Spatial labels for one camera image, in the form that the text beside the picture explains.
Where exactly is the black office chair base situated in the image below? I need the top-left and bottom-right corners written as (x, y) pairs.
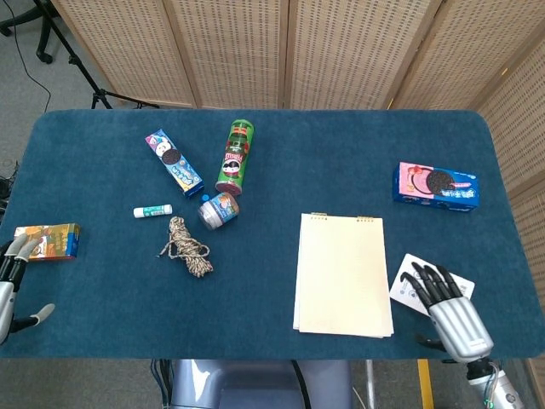
top-left (0, 0), bottom-right (60, 65)

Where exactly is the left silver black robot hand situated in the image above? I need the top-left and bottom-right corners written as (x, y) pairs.
top-left (0, 236), bottom-right (56, 346)

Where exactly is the dark blue table mat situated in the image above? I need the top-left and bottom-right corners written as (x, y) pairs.
top-left (0, 109), bottom-right (545, 361)

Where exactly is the white product backing card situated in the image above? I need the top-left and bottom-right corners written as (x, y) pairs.
top-left (388, 253), bottom-right (476, 317)

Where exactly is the cream notepad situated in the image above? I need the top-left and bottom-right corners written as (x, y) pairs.
top-left (292, 211), bottom-right (395, 340)

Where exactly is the black tripod stand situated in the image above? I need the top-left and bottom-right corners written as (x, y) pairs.
top-left (32, 0), bottom-right (161, 111)

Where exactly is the silver metal table leg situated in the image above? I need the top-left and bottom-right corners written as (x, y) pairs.
top-left (364, 360), bottom-right (378, 409)

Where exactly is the pink and blue Oreo box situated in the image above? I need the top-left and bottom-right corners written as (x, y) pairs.
top-left (392, 161), bottom-right (482, 214)

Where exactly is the cable bundle beside torso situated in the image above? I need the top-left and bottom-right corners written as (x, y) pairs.
top-left (150, 359), bottom-right (174, 409)

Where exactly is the thin black floor cable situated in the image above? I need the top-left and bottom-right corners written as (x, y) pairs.
top-left (7, 0), bottom-right (53, 114)

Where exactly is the beige braided rope bundle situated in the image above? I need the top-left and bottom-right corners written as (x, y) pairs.
top-left (157, 216), bottom-right (215, 279)

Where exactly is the woven rattan folding screen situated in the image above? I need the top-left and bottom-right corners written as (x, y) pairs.
top-left (50, 0), bottom-right (545, 409)

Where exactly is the small silver snack cup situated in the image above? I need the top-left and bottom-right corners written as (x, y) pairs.
top-left (197, 191), bottom-right (240, 232)

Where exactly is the yellow table leg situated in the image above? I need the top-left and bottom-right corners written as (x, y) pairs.
top-left (416, 359), bottom-right (435, 409)

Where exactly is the green Pringles can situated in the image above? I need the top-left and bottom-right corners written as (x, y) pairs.
top-left (214, 119), bottom-right (256, 197)

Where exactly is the grey-blue robot torso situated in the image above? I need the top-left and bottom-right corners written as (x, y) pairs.
top-left (169, 360), bottom-right (354, 409)

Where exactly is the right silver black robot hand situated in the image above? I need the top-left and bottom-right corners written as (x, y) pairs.
top-left (401, 262), bottom-right (495, 364)

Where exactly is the white green lip balm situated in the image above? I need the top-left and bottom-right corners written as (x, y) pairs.
top-left (133, 204), bottom-right (174, 219)

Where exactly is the slim blue Oreo box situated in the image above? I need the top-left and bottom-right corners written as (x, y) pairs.
top-left (144, 128), bottom-right (205, 198)

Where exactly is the orange yellow snack box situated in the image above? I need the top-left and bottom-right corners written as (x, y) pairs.
top-left (12, 222), bottom-right (82, 262)

